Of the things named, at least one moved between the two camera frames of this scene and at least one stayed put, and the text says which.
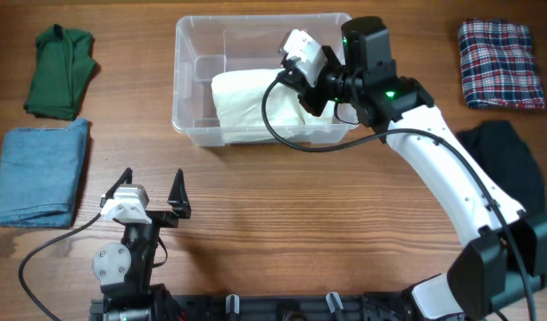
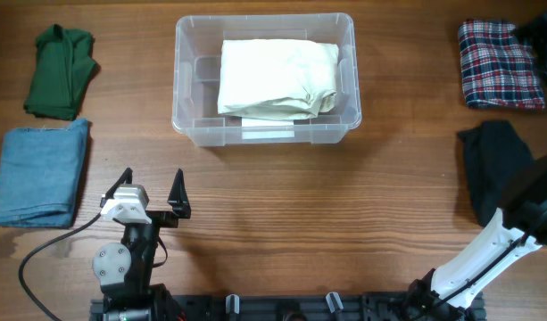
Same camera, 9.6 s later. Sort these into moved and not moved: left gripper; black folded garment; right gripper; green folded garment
Moved: right gripper
Not moved: green folded garment; black folded garment; left gripper
